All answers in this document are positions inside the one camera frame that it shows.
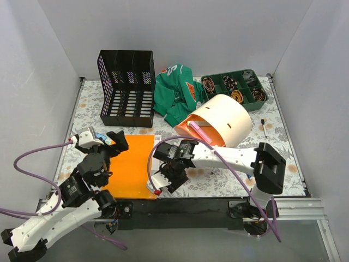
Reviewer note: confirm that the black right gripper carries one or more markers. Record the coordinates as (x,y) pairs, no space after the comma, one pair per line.
(171,178)

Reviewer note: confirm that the grey folded sock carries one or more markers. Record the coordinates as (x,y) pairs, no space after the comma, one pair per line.
(249,77)

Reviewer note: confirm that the brown black rolled tie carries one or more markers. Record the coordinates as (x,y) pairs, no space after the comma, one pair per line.
(258,94)

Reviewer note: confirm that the purple highlighter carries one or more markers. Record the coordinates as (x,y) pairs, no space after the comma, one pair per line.
(200,132)

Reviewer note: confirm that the black mesh file holder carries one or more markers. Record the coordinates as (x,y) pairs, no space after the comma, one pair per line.
(128,82)

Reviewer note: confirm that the green compartment organizer tray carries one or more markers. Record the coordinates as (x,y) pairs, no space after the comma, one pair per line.
(242,85)

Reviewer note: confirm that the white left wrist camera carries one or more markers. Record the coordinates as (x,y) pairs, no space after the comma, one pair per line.
(86,138)

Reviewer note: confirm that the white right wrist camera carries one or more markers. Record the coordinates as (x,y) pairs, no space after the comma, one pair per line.
(157,183)

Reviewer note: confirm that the orange notebook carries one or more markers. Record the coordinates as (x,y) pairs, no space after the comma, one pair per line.
(129,169)

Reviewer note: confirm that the white-spotted black rolled tie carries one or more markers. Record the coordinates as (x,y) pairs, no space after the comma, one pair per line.
(230,83)

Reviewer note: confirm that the blue highlighter by holder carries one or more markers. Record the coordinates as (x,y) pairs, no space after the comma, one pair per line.
(100,136)

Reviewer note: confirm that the green highlighter by holder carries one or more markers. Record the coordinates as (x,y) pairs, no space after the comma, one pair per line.
(108,141)

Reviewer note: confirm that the white drawer organizer box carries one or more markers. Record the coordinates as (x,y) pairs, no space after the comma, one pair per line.
(228,123)

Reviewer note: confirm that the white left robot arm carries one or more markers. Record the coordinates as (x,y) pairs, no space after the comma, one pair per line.
(78,199)

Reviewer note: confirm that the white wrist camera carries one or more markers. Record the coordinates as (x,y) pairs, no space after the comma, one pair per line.
(157,183)
(86,138)

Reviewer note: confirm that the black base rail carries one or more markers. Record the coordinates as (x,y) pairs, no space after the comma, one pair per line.
(189,213)

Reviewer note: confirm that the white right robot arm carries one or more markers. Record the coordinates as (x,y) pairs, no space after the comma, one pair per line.
(263,163)

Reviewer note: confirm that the yellow rolled tie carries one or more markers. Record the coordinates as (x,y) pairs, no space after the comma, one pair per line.
(237,96)

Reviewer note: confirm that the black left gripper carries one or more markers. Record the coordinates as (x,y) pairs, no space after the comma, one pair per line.
(108,147)

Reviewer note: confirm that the pink black rolled tie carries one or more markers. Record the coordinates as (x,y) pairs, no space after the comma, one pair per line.
(208,84)

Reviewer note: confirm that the green sweatshirt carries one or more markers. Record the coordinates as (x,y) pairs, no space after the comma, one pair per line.
(177,94)

